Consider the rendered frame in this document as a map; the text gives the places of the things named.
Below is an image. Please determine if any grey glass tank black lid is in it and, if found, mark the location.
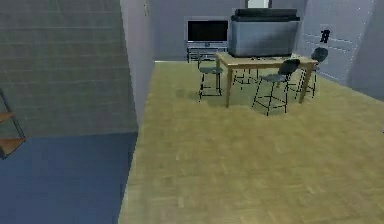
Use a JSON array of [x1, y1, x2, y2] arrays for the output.
[[227, 7, 301, 59]]

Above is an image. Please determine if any black metal chair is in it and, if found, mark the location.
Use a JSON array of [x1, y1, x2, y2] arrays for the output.
[[232, 68, 261, 90], [288, 46, 330, 100], [251, 58, 301, 117], [197, 55, 224, 102]]

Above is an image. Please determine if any grey television stand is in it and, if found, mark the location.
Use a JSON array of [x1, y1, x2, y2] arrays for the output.
[[185, 41, 230, 64]]

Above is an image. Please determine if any black television set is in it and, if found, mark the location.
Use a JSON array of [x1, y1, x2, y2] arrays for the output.
[[184, 18, 231, 44]]

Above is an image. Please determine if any wooden table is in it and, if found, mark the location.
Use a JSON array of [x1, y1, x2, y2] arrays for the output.
[[214, 51, 319, 109]]

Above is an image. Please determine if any grey room door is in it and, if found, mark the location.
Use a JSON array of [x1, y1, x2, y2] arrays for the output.
[[295, 0, 376, 86]]

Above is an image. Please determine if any framed wall picture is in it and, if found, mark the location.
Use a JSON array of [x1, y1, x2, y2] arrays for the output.
[[244, 0, 273, 10]]

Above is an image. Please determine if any black door handle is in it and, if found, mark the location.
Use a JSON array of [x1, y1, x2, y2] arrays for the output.
[[319, 29, 331, 44]]

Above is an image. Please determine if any wooden shelf black frame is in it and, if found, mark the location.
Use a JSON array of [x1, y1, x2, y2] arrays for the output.
[[0, 88, 27, 160]]

